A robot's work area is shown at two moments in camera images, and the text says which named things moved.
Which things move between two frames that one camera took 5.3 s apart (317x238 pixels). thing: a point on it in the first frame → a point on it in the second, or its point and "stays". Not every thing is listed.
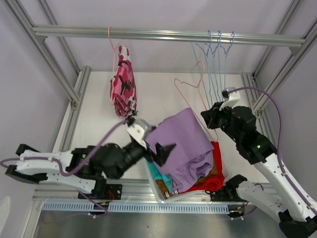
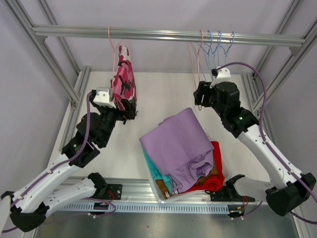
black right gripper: x=210 y=117 → x=203 y=89
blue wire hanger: x=226 y=53 stays
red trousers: x=215 y=183 stays
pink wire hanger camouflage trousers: x=114 y=49 stays
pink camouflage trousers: x=123 y=88 stays
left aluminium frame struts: x=76 y=96 stays
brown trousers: x=165 y=191 stays
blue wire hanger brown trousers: x=213 y=53 → x=218 y=47
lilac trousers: x=192 y=157 stays
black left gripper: x=162 y=153 → x=129 y=112
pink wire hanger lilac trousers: x=198 y=87 → x=198 y=62
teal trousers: x=157 y=175 stays
